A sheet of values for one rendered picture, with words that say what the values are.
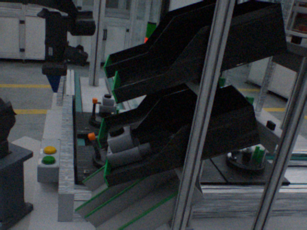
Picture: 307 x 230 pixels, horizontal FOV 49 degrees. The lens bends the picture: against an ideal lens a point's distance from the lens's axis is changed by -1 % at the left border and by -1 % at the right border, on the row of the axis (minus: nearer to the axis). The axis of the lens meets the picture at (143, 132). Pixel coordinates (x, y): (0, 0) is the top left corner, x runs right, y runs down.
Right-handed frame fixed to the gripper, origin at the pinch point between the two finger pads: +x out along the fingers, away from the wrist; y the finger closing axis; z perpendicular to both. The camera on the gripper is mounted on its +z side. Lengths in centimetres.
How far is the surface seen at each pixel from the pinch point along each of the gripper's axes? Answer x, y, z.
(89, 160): 28.7, 6.0, 11.1
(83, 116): 29, 44, 10
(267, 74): 14, 87, 120
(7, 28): 71, 522, -98
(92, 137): 19.3, 3.9, 11.4
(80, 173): 28.5, -2.5, 7.8
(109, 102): 19.1, 36.6, 20.2
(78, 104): 31, 66, 9
